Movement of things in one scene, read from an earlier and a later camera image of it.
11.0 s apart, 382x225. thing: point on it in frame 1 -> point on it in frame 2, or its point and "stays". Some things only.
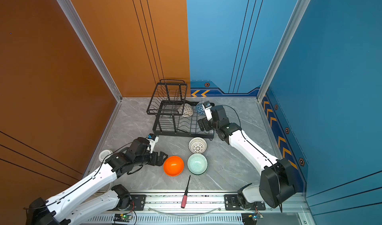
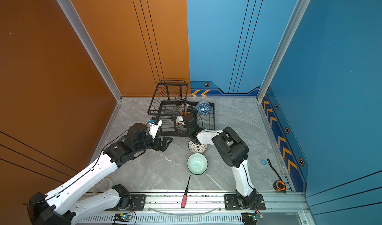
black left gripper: x=155 y=161 -> x=158 y=147
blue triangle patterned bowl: x=200 y=108 stays
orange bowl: x=173 y=166 -> x=180 y=120
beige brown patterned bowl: x=187 y=110 stays
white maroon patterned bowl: x=197 y=145 stays
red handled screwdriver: x=183 y=203 stays
